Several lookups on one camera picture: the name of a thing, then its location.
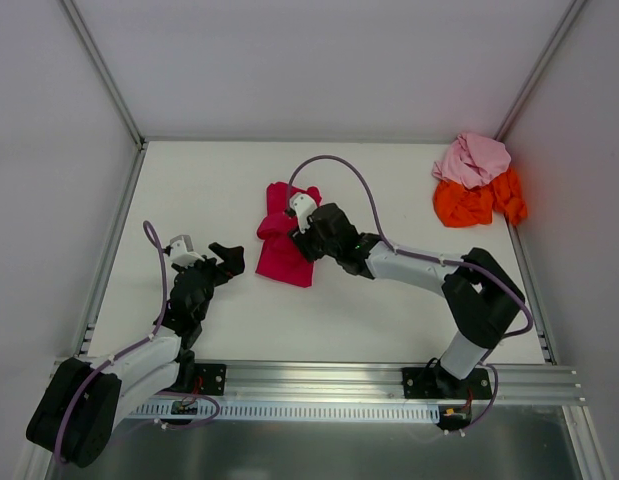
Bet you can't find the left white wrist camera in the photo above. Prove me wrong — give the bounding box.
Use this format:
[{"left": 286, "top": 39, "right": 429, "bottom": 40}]
[{"left": 163, "top": 234, "right": 203, "bottom": 268}]

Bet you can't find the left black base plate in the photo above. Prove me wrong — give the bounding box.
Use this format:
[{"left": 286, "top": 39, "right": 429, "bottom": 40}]
[{"left": 169, "top": 362, "right": 227, "bottom": 396}]

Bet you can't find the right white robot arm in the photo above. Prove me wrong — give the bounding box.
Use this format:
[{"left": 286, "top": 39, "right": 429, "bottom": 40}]
[{"left": 287, "top": 194, "right": 525, "bottom": 398}]

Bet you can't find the orange t shirt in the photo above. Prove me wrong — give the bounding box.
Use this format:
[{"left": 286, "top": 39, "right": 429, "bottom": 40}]
[{"left": 433, "top": 167, "right": 528, "bottom": 228}]

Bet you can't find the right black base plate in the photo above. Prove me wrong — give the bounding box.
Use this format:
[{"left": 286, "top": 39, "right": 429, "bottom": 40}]
[{"left": 401, "top": 365, "right": 493, "bottom": 400}]

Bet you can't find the right aluminium frame post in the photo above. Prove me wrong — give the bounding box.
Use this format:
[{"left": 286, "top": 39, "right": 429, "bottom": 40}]
[{"left": 494, "top": 0, "right": 590, "bottom": 142}]

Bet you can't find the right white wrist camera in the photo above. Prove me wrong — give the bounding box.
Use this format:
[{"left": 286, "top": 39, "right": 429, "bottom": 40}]
[{"left": 288, "top": 193, "right": 318, "bottom": 233}]

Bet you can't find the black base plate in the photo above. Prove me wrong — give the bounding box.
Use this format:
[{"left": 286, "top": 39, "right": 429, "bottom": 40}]
[
  {"left": 401, "top": 365, "right": 493, "bottom": 400},
  {"left": 169, "top": 362, "right": 227, "bottom": 396}
]

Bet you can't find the aluminium mounting rail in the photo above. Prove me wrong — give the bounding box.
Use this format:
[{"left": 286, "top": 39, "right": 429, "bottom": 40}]
[{"left": 197, "top": 360, "right": 586, "bottom": 406}]

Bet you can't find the aluminium frame post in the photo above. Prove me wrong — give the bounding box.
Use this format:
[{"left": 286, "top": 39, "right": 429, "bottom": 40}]
[
  {"left": 494, "top": 0, "right": 590, "bottom": 142},
  {"left": 58, "top": 0, "right": 145, "bottom": 150}
]

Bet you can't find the white slotted cable duct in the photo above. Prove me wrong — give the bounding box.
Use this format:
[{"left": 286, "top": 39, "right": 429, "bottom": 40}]
[{"left": 129, "top": 398, "right": 440, "bottom": 424}]

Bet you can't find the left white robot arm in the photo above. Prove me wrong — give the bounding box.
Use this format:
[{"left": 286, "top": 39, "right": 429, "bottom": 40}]
[{"left": 25, "top": 235, "right": 245, "bottom": 468}]

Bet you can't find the left aluminium frame post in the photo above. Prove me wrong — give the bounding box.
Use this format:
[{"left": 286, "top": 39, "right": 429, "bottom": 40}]
[{"left": 58, "top": 0, "right": 145, "bottom": 150}]

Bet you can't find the magenta t shirt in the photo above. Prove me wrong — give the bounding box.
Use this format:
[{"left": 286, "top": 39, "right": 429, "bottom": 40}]
[{"left": 255, "top": 182, "right": 313, "bottom": 288}]

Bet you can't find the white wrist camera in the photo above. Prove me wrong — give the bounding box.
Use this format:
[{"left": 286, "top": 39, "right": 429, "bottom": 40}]
[
  {"left": 288, "top": 193, "right": 318, "bottom": 233},
  {"left": 163, "top": 234, "right": 203, "bottom": 268}
]

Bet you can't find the pink t shirt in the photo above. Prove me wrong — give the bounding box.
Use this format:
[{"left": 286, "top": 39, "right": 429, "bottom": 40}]
[{"left": 432, "top": 132, "right": 511, "bottom": 189}]

